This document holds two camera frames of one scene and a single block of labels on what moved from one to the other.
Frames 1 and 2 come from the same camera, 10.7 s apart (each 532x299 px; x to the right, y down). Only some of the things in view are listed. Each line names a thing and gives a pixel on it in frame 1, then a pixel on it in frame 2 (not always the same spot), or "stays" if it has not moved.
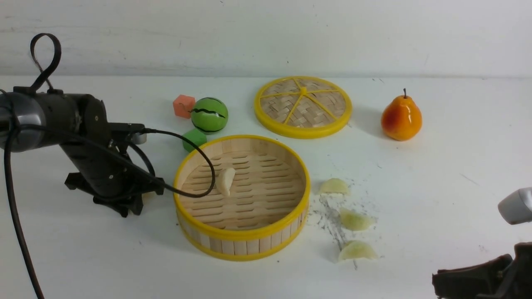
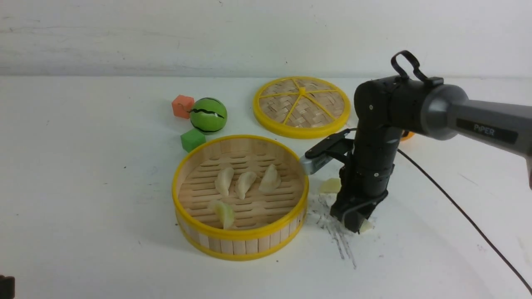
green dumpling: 355,249 to 225,211
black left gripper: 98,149 to 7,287
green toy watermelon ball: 209,115 stays
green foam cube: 198,136 stays
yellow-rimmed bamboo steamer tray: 265,213 stays
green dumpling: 334,185 stays
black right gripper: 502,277 to 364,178
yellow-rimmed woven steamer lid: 303,107 stays
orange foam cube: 183,105 stays
